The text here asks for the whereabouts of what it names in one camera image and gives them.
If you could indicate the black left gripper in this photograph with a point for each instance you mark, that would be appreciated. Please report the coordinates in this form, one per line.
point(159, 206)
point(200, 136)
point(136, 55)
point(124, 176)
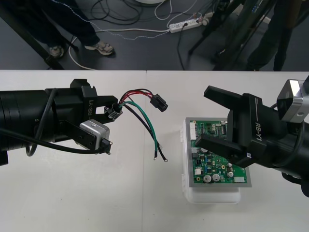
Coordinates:
point(72, 106)

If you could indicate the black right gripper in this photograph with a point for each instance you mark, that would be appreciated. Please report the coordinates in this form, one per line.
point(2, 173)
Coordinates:
point(258, 135)

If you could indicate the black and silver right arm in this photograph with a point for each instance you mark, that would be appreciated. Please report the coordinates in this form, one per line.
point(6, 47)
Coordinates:
point(297, 154)

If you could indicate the black tripod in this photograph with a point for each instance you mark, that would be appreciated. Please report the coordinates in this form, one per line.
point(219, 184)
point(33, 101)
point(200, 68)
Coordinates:
point(229, 55)

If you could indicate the black metal stand leg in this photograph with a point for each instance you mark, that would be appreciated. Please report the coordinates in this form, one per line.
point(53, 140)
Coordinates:
point(51, 63)

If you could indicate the person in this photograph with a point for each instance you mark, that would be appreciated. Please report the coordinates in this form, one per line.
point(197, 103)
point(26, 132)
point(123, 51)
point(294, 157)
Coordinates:
point(272, 36)
point(79, 26)

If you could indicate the white power strip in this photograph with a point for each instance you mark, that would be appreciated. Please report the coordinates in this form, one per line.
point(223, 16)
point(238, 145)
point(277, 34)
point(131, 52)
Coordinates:
point(183, 25)

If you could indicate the white round base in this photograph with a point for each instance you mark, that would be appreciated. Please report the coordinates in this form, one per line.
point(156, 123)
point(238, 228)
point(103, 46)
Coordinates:
point(150, 1)

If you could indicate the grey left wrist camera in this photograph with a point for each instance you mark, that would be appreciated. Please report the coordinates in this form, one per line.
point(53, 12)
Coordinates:
point(95, 131)

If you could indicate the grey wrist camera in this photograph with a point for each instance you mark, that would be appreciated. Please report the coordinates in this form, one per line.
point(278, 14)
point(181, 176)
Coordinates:
point(95, 131)
point(293, 101)

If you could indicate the green circuit board grey frame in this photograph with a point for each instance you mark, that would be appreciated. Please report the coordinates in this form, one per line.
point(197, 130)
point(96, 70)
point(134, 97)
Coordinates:
point(217, 169)

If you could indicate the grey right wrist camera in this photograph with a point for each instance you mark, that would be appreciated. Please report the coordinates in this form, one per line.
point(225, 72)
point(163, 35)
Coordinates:
point(293, 101)

